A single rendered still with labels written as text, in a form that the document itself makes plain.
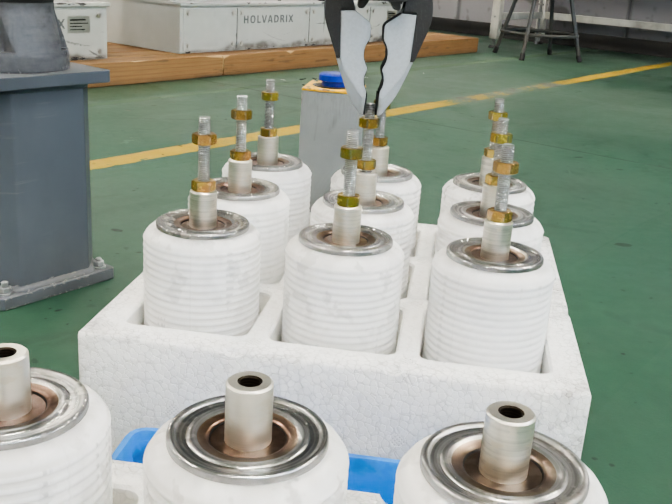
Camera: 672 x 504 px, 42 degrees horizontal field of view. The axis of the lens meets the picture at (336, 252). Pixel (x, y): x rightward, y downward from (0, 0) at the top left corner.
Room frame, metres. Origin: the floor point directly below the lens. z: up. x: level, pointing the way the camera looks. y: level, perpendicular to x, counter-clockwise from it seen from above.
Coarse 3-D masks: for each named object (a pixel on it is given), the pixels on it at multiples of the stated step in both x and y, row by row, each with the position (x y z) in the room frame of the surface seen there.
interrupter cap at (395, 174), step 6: (342, 168) 0.90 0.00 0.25; (390, 168) 0.92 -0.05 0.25; (396, 168) 0.92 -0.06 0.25; (402, 168) 0.92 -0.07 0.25; (390, 174) 0.90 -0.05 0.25; (396, 174) 0.89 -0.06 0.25; (402, 174) 0.89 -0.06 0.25; (408, 174) 0.89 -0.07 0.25; (378, 180) 0.86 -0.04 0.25; (384, 180) 0.86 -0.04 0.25; (390, 180) 0.86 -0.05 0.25; (396, 180) 0.87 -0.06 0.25; (402, 180) 0.87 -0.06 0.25; (408, 180) 0.88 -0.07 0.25
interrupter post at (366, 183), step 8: (360, 176) 0.77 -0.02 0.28; (368, 176) 0.77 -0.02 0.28; (376, 176) 0.78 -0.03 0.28; (360, 184) 0.77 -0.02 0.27; (368, 184) 0.77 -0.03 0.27; (376, 184) 0.78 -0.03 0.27; (360, 192) 0.77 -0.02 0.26; (368, 192) 0.77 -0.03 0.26; (360, 200) 0.77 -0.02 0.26; (368, 200) 0.77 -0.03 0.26
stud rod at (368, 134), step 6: (366, 108) 0.78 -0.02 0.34; (372, 108) 0.78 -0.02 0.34; (366, 114) 0.78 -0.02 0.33; (372, 114) 0.78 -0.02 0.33; (366, 132) 0.78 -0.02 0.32; (372, 132) 0.78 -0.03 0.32; (366, 138) 0.78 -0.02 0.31; (372, 138) 0.78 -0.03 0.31; (366, 144) 0.78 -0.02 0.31; (372, 144) 0.78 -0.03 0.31; (366, 150) 0.78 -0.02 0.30; (366, 156) 0.78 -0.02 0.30
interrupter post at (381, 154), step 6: (372, 150) 0.89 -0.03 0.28; (378, 150) 0.89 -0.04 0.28; (384, 150) 0.89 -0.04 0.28; (372, 156) 0.89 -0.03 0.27; (378, 156) 0.89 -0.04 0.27; (384, 156) 0.89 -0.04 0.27; (378, 162) 0.89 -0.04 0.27; (384, 162) 0.89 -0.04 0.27; (378, 168) 0.89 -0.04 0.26; (384, 168) 0.89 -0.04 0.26; (378, 174) 0.89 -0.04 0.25; (384, 174) 0.89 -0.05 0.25
